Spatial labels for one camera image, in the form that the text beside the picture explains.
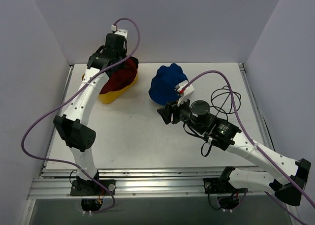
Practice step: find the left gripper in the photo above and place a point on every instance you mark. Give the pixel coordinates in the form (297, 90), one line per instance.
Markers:
(114, 44)

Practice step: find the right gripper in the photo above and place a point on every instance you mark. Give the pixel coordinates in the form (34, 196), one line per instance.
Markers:
(173, 112)

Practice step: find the blue bucket hat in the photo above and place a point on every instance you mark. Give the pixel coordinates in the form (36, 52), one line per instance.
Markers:
(163, 84)

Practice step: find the dark red hat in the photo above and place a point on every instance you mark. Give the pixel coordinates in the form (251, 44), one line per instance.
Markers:
(122, 77)

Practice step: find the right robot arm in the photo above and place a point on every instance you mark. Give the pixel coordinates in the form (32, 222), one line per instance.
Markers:
(284, 177)

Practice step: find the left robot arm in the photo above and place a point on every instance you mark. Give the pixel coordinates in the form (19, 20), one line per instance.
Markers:
(110, 72)

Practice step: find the yellow bin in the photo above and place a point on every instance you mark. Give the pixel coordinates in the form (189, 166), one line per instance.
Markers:
(112, 96)

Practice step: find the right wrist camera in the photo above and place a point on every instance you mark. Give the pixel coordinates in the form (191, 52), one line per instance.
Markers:
(184, 91)

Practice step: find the black wire hat stand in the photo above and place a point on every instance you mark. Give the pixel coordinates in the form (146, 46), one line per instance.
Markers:
(221, 101)

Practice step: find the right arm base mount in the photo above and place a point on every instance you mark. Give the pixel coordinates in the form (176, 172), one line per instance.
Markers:
(214, 186)

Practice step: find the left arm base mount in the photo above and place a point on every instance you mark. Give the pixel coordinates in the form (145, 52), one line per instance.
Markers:
(89, 188)

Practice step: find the aluminium rail frame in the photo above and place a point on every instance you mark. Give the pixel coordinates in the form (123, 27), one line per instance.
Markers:
(149, 159)

